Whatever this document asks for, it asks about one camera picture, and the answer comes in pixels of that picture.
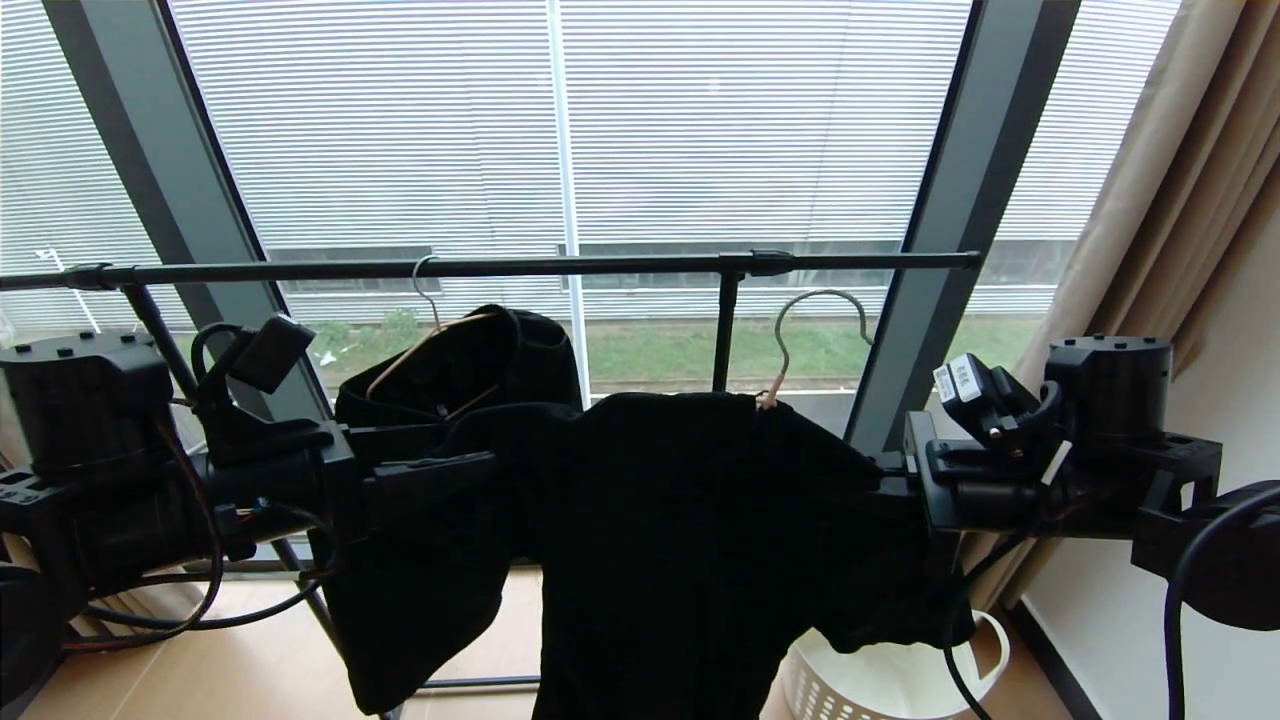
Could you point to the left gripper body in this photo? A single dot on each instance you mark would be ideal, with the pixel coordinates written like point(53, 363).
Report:
point(300, 490)

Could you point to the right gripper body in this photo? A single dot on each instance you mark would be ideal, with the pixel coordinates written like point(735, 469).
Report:
point(980, 490)

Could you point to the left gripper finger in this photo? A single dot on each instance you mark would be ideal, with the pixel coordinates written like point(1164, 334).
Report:
point(400, 440)
point(430, 490)

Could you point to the pink clothes hanger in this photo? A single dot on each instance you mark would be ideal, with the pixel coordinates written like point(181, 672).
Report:
point(420, 340)
point(780, 350)

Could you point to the black shorts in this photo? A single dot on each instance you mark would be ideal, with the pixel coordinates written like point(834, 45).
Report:
point(430, 600)

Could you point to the black garment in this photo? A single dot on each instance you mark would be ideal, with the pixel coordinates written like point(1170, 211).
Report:
point(680, 540)

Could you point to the white laundry basket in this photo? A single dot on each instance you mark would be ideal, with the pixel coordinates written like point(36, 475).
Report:
point(890, 680)

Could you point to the black clothes rack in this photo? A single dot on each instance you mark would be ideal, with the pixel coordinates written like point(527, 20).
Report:
point(600, 265)

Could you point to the beige curtain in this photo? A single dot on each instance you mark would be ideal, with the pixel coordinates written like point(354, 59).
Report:
point(1150, 200)
point(120, 608)

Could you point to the window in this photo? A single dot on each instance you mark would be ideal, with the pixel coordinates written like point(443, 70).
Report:
point(700, 130)

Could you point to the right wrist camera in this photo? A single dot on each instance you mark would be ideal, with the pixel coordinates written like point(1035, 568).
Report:
point(990, 395)

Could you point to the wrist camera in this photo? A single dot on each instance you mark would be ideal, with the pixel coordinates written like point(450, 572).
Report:
point(270, 355)
point(990, 395)

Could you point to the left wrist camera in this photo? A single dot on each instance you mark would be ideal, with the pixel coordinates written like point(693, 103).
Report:
point(270, 355)

